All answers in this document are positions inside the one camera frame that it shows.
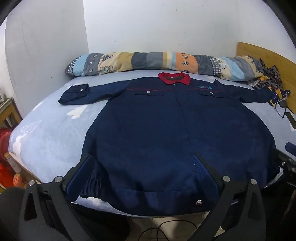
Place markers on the rolled patchwork quilt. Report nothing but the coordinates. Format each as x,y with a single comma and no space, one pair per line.
143,60

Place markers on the navy work jacket red collar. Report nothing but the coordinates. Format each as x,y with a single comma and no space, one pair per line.
161,129

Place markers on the red plastic bag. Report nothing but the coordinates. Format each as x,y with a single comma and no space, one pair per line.
4,139

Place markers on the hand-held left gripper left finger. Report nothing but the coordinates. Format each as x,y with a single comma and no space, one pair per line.
78,172

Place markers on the dark patterned cloth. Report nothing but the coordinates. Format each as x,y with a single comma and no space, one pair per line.
270,74

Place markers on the wooden furniture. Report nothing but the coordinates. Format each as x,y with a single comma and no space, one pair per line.
9,111

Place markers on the light blue cloud bedsheet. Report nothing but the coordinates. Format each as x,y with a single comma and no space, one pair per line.
50,134

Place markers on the wooden headboard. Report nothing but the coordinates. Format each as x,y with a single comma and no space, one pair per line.
272,58

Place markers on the blue yellow star cloth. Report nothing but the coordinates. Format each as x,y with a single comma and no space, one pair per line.
281,93

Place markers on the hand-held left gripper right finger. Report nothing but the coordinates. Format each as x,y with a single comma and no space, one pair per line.
199,171

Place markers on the eyeglasses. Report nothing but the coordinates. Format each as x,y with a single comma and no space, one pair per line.
284,105

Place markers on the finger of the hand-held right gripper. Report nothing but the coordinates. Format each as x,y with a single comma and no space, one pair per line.
283,169
291,148

